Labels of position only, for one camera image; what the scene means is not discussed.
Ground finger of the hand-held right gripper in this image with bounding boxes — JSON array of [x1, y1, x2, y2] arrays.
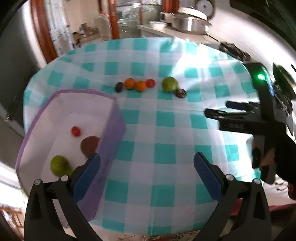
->
[[204, 108, 256, 121], [225, 100, 257, 112]]

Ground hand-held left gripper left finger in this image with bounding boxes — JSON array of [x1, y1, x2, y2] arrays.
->
[[25, 153, 102, 241]]

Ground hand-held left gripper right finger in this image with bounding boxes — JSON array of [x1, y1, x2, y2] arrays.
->
[[194, 152, 271, 241]]

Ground green pear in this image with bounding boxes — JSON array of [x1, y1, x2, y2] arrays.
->
[[50, 155, 73, 177]]

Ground brown round fruit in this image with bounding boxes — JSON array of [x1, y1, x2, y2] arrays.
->
[[80, 136, 101, 157]]

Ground green apple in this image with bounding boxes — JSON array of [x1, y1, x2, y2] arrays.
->
[[162, 77, 179, 93]]

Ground purple fabric storage box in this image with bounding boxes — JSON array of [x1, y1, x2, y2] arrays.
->
[[16, 89, 127, 220]]

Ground person's right hand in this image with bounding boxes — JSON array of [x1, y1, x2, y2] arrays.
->
[[252, 138, 277, 168]]

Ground black gas stove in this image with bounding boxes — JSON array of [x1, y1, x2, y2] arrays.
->
[[218, 42, 251, 62]]

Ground teal checkered tablecloth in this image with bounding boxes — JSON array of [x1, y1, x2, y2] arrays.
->
[[23, 37, 262, 237]]

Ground white kitchen counter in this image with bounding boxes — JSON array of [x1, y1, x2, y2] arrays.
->
[[138, 24, 219, 45]]

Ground large metal pot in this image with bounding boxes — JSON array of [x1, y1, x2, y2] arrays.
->
[[171, 13, 213, 33]]

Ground white bowl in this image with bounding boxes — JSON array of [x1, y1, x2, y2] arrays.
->
[[149, 21, 168, 29]]

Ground small metal pot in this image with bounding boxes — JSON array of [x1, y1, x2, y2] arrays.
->
[[159, 11, 173, 24]]

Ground cardboard boxes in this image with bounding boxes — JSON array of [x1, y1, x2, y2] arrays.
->
[[72, 23, 99, 44]]

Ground white plastic chair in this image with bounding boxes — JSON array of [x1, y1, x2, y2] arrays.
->
[[93, 12, 113, 42]]

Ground wooden door frame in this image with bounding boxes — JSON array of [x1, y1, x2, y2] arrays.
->
[[30, 0, 59, 64]]

